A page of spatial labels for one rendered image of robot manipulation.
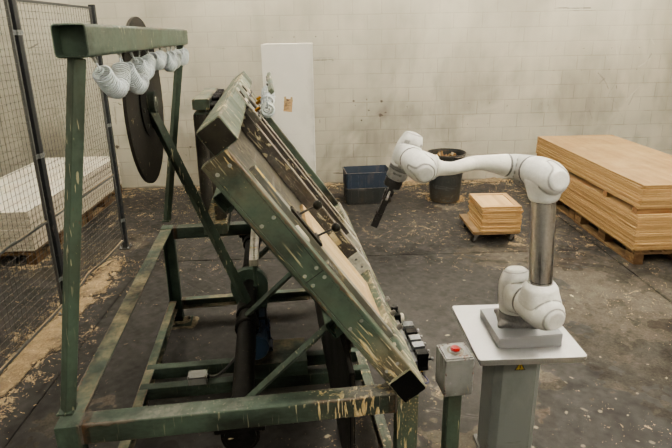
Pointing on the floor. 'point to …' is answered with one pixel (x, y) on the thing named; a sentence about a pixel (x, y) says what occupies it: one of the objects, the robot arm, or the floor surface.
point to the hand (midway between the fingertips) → (376, 219)
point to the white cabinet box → (293, 93)
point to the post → (451, 421)
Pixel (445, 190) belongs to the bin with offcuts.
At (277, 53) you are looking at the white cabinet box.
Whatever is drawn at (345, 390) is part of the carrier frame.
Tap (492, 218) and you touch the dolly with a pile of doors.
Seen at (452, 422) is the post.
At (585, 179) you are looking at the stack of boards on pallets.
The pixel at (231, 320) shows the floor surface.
